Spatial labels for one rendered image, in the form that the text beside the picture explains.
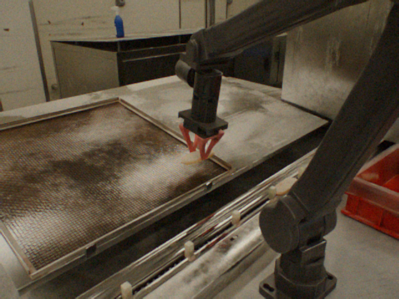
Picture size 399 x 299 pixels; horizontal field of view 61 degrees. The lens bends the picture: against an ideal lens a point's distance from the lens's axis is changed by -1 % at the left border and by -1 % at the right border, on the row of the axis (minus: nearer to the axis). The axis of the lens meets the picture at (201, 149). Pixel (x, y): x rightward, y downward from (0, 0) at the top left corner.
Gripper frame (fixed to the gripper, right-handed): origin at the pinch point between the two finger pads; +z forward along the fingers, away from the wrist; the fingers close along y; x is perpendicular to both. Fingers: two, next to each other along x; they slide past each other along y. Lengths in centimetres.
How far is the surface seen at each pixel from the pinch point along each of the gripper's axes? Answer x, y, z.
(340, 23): 62, -4, -27
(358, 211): 20.4, 32.4, 5.4
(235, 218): -3.2, 16.3, 6.8
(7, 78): 45, -319, 90
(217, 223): -6.4, 14.3, 8.0
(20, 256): -41.3, 2.5, 5.4
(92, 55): 68, -183, 32
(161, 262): -22.1, 15.4, 8.1
